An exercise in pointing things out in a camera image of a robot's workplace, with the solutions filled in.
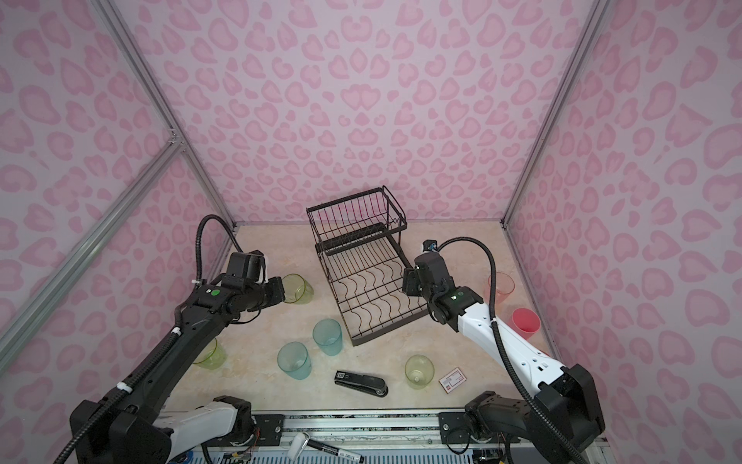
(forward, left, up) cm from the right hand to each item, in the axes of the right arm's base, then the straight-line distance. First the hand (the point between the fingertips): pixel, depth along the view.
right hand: (414, 274), depth 83 cm
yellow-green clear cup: (-2, +35, -5) cm, 35 cm away
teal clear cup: (-13, +25, -11) cm, 30 cm away
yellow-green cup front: (-21, -2, -18) cm, 28 cm away
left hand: (-5, +36, 0) cm, 36 cm away
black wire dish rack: (+7, +16, +6) cm, 19 cm away
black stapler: (-26, +12, -13) cm, 32 cm away
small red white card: (-24, -10, -17) cm, 31 cm away
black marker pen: (-39, +28, -13) cm, 50 cm away
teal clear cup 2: (-20, +35, -16) cm, 43 cm away
